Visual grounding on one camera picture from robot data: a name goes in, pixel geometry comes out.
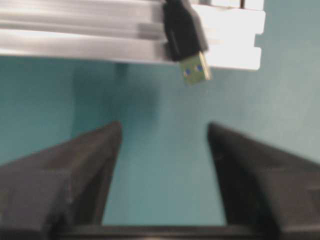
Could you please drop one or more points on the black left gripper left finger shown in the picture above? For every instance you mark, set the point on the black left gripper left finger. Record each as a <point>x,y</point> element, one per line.
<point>60,186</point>

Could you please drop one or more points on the black USB cable plug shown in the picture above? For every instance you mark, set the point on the black USB cable plug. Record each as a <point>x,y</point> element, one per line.
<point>186,40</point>

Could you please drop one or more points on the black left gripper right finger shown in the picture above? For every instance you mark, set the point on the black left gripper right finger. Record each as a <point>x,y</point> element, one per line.
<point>271,190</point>

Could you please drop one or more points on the aluminium extrusion frame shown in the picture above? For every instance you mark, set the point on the aluminium extrusion frame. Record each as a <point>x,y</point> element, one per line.
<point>128,31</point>

